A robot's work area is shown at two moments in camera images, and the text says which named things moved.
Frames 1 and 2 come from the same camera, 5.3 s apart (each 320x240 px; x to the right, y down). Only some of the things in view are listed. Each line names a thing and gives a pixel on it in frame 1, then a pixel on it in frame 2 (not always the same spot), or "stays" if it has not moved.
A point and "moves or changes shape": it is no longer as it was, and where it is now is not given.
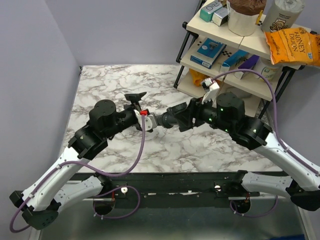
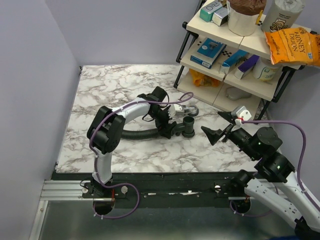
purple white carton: x=249 y=64 stays
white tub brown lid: x=243 y=15 stays
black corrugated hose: x=159 y=119 moves or changes shape
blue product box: x=208 y=52 stays
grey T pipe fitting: x=175 y=115 to x=186 y=128
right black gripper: x=194 y=109 to x=213 y=135
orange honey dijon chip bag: x=296 y=44 stays
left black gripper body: x=126 y=119 to x=161 y=117
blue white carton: x=233 y=60 stays
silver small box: x=220 y=16 stays
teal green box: x=206 y=13 stays
